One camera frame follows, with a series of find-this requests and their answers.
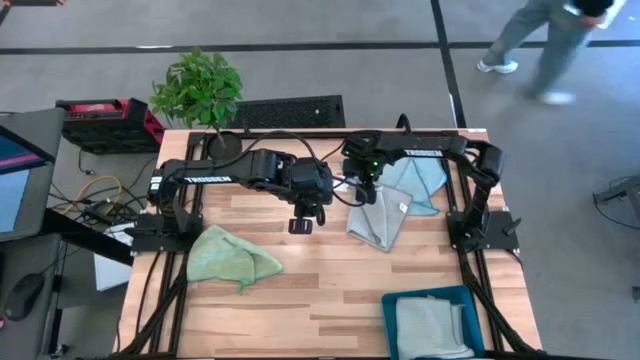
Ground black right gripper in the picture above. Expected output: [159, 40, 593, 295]
[344, 142, 385, 206]

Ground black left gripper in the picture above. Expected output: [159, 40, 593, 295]
[288, 192, 332, 236]

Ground grey microfiber towel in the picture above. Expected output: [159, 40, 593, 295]
[346, 183, 414, 253]
[396, 296, 475, 360]

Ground blue microfiber towel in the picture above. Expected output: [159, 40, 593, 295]
[377, 157, 448, 217]

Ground green microfiber towel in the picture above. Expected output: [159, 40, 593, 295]
[186, 225, 285, 294]

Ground teal plastic bin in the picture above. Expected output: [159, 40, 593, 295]
[381, 284, 487, 360]

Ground green potted plant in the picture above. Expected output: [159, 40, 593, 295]
[148, 46, 245, 162]

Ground white box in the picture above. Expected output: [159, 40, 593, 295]
[93, 222, 134, 292]

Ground red and black toolbox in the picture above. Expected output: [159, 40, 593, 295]
[54, 97, 166, 155]

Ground person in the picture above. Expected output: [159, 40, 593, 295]
[474, 0, 627, 107]

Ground grey metal stand leg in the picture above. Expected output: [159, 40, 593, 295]
[592, 174, 640, 211]

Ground dark side desk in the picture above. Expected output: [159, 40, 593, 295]
[0, 232, 64, 360]

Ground desk computer monitor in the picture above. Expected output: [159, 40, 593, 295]
[0, 107, 66, 241]

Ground black computer mouse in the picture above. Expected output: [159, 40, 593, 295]
[2, 272, 46, 322]

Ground black aluminium table frame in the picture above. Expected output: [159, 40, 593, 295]
[117, 128, 546, 359]

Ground black cable bundle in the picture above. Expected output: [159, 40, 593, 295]
[119, 249, 189, 357]
[457, 249, 541, 357]

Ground black floor cables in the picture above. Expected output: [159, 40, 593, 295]
[47, 149, 159, 226]

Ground yellow cable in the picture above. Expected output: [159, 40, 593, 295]
[62, 174, 124, 216]

